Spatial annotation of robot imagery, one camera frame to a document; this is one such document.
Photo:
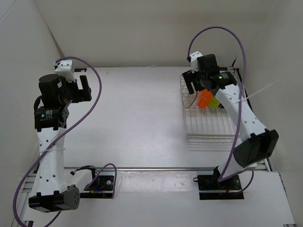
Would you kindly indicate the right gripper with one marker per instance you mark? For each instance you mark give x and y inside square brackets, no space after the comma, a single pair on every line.
[189,77]

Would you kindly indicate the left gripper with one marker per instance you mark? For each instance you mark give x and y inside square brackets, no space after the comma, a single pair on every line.
[81,94]

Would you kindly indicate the orange plate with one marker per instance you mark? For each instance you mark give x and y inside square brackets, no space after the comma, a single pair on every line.
[204,97]

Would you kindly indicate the clear glass plate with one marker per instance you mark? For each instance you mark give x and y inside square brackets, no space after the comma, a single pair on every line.
[189,100]

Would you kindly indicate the green plate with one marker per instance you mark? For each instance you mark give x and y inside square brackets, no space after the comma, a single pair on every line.
[214,103]

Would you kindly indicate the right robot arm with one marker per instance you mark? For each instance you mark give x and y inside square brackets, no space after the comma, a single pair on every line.
[257,141]

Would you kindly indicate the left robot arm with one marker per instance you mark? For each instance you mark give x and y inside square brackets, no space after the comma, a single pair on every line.
[50,113]

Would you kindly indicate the blue label sticker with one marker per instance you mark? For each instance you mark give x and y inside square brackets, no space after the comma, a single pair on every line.
[80,70]

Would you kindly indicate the white zip tie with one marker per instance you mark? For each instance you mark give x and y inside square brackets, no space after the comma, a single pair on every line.
[264,88]

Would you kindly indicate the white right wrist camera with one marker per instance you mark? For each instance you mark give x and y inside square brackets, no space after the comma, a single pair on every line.
[192,58]

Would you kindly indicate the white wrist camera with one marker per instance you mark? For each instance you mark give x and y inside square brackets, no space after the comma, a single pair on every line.
[66,69]
[192,58]

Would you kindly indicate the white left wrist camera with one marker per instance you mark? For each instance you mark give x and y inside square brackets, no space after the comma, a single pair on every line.
[66,69]

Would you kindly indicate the wire dish rack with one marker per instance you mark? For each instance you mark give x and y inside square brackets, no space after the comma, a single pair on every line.
[206,124]

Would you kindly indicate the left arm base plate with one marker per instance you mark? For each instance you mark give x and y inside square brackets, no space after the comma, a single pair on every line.
[103,186]

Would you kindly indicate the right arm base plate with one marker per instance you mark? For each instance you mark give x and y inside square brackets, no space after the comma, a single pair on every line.
[211,189]

